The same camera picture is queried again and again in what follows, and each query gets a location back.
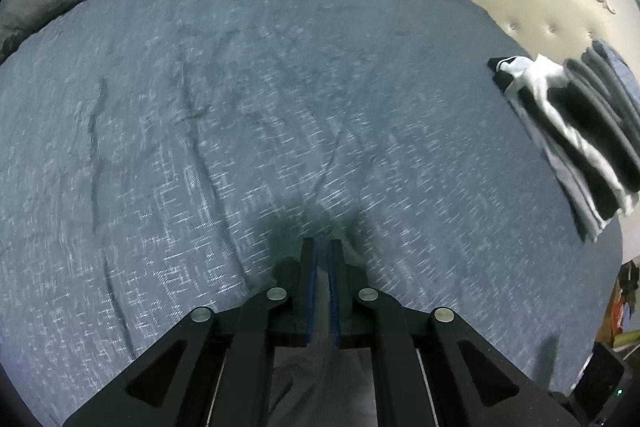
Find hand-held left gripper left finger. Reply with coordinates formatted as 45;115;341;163
62;237;319;427

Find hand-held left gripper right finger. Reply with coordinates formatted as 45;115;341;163
326;239;578;427

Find dark grey shorts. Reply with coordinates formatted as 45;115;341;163
270;252;378;427

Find stack of clothes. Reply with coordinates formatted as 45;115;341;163
487;39;640;244

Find colourful floor clutter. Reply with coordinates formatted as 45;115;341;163
597;259;640;350

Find blue patterned bedspread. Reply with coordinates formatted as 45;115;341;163
0;0;626;427

